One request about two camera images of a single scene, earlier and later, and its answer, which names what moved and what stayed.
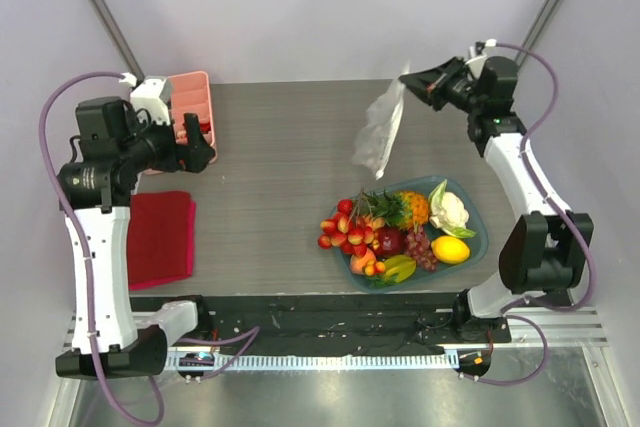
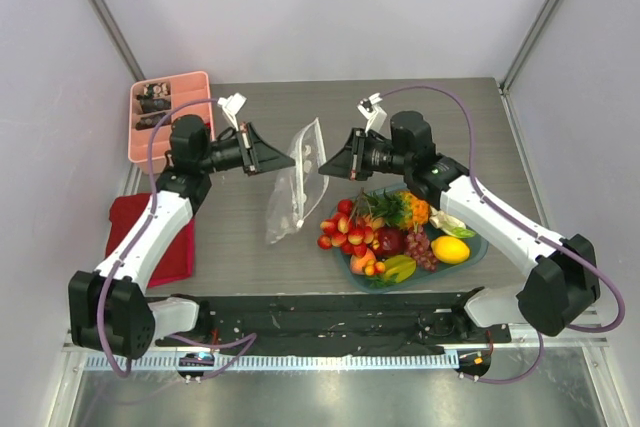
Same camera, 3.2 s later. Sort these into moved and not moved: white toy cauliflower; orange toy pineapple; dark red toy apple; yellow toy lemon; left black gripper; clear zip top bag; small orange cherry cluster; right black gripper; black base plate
Moved: clear zip top bag; left black gripper; right black gripper
Not moved: yellow toy lemon; white toy cauliflower; black base plate; orange toy pineapple; small orange cherry cluster; dark red toy apple
